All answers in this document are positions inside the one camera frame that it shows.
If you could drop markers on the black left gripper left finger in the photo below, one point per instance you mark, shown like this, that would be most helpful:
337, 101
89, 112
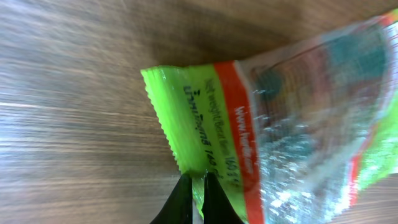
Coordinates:
178, 209

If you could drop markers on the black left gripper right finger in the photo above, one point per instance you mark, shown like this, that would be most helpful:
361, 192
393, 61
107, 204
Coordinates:
216, 207

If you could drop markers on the green candy bag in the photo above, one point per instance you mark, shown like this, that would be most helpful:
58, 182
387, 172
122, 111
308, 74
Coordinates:
293, 135

